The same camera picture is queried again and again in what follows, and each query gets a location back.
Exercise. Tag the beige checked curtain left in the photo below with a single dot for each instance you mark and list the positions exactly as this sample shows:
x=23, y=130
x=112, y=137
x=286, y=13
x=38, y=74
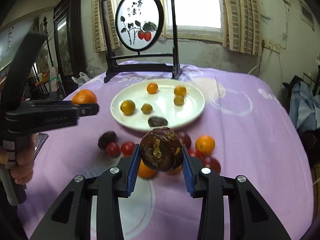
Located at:
x=102, y=19

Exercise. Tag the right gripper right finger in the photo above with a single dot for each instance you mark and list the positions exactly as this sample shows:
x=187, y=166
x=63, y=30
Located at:
x=250, y=216

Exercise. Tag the orange mandarin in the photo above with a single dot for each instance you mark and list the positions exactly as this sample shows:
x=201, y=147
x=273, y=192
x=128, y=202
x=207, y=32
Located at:
x=146, y=172
x=84, y=96
x=205, y=144

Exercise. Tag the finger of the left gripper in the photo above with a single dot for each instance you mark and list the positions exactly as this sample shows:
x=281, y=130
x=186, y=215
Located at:
x=88, y=109

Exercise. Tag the dark wooden cabinet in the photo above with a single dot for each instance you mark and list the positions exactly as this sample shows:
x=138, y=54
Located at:
x=68, y=42

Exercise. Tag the person's left hand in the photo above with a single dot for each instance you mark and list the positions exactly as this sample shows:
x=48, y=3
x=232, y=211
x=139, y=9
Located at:
x=22, y=172

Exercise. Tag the blue clothes pile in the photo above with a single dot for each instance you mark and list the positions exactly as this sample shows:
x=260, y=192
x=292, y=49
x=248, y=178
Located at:
x=301, y=105

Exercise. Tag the round painted screen ornament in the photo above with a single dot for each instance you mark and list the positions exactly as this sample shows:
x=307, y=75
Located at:
x=139, y=24

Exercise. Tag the dark purple plum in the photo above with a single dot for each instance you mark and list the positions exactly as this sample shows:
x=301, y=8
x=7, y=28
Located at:
x=212, y=163
x=185, y=139

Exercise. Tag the yellow-green kumquat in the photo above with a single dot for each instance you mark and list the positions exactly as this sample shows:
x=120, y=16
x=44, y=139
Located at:
x=128, y=107

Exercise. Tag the small green kumquat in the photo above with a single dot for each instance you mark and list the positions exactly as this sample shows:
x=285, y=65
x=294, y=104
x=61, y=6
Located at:
x=179, y=100
x=146, y=108

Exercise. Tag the white oval plate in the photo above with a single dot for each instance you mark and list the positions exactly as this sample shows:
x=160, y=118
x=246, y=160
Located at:
x=162, y=103

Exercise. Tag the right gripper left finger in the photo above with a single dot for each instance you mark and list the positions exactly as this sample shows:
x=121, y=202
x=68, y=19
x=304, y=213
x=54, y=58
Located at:
x=69, y=217

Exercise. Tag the white plastic bag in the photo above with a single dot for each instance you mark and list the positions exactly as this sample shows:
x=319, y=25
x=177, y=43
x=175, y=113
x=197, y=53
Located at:
x=81, y=80

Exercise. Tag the beige checked curtain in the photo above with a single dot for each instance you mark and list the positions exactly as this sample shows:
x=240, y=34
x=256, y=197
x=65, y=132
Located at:
x=102, y=19
x=241, y=26

